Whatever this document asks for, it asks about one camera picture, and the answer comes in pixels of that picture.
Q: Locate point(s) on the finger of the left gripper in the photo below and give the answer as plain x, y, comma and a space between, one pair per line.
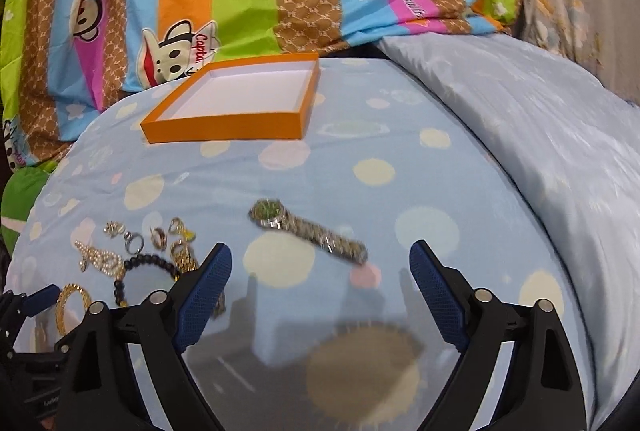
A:
29, 381
40, 300

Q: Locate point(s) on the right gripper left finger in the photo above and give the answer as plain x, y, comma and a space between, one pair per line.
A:
99, 389

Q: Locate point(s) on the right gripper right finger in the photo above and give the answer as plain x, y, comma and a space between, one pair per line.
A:
542, 389

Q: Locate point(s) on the gold cuff bangle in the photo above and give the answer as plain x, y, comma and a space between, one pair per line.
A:
72, 301

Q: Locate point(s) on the gold hoop earring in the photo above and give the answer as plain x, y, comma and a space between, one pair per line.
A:
158, 238

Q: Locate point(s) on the gold wristwatch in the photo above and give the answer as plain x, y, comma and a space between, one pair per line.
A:
182, 255

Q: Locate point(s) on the silver metal wristwatch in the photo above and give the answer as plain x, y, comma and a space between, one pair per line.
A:
270, 213

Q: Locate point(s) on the green cushion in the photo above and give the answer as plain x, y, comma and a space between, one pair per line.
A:
17, 200

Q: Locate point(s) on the gold earring yellow charm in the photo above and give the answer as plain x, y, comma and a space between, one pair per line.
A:
178, 228

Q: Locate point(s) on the light blue planet blanket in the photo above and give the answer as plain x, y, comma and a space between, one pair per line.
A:
309, 341

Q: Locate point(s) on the grey blue plain duvet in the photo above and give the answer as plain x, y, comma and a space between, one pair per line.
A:
572, 149

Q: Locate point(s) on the orange shallow cardboard box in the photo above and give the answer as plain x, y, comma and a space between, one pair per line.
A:
264, 98

